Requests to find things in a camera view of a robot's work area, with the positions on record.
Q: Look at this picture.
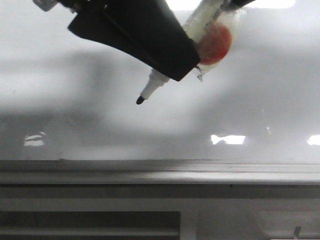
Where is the red magnet taped to marker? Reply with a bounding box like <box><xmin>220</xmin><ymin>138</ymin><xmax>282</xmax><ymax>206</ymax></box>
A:
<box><xmin>183</xmin><ymin>9</ymin><xmax>246</xmax><ymax>82</ymax></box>

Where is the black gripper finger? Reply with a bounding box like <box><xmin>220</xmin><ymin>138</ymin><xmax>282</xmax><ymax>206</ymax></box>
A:
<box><xmin>230</xmin><ymin>0</ymin><xmax>255</xmax><ymax>7</ymax></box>
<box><xmin>68</xmin><ymin>0</ymin><xmax>200</xmax><ymax>81</ymax></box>

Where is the white whiteboard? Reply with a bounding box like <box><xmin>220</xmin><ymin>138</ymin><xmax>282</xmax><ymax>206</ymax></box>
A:
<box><xmin>0</xmin><ymin>0</ymin><xmax>320</xmax><ymax>163</ymax></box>

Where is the white black-tipped whiteboard marker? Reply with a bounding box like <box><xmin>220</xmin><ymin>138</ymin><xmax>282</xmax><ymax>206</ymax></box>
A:
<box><xmin>135</xmin><ymin>0</ymin><xmax>235</xmax><ymax>106</ymax></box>

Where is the grey aluminium whiteboard tray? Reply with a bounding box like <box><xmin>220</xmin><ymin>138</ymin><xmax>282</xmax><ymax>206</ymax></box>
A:
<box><xmin>0</xmin><ymin>159</ymin><xmax>320</xmax><ymax>185</ymax></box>

